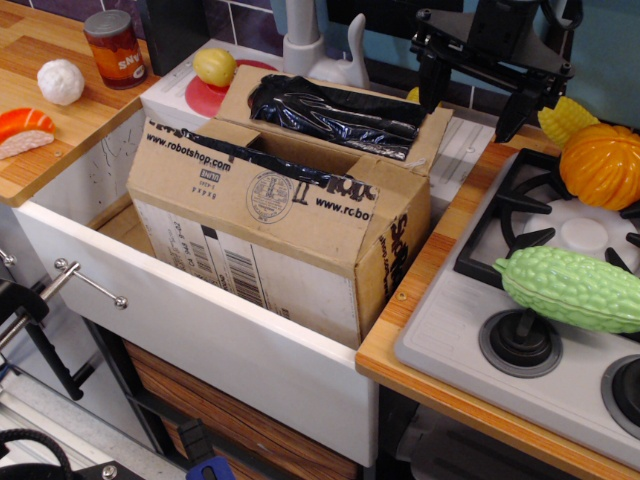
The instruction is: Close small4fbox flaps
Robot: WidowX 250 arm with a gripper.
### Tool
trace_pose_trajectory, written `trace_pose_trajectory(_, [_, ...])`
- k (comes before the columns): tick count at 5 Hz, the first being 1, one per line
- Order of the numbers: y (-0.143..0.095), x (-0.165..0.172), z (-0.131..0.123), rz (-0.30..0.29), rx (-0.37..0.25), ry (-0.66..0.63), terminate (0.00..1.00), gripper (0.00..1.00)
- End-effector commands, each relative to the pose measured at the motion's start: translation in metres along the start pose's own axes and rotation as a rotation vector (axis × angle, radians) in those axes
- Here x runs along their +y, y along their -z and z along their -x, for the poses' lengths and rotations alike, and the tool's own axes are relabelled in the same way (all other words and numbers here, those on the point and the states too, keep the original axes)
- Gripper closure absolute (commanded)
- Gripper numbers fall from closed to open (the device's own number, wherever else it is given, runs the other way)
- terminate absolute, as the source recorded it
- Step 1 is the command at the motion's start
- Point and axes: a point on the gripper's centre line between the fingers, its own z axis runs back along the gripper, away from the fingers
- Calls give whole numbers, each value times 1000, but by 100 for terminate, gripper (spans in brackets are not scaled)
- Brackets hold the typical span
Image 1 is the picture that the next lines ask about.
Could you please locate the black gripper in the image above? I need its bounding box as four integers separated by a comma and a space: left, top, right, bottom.
411, 1, 575, 143

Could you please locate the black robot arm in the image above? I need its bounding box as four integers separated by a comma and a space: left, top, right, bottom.
411, 1, 583, 143

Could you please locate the yellow toy corn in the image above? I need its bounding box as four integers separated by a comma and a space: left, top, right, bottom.
537, 97, 599, 148

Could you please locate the black burner grate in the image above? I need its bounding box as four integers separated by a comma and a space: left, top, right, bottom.
454, 149, 639, 288

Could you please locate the orange toy pumpkin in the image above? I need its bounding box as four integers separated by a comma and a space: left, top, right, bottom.
559, 124, 639, 211

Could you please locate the grey toy faucet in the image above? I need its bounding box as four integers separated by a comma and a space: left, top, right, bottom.
283, 0, 370, 89

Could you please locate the brown cardboard box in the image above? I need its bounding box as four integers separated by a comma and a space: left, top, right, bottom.
127, 66, 452, 348

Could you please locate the green toy bitter gourd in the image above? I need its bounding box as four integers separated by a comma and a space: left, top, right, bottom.
493, 246, 639, 334

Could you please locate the white toy stove top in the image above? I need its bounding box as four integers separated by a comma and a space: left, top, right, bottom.
395, 149, 639, 467

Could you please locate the black stove knob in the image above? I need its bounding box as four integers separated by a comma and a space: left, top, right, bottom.
479, 309, 563, 379
601, 355, 639, 439

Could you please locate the yellow toy lemon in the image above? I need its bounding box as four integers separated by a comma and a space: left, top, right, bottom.
193, 48, 237, 87

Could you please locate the red round plate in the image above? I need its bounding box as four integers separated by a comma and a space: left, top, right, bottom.
185, 60, 276, 118

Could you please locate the toy soup can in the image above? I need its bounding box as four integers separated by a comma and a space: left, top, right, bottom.
83, 9, 147, 90

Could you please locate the white toy ball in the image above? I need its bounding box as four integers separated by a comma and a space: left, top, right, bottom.
37, 59, 85, 106

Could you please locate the white toy sink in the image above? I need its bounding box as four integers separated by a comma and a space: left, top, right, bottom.
13, 39, 496, 469

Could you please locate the toy salmon sushi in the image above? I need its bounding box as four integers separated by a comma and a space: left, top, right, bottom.
1, 107, 56, 159

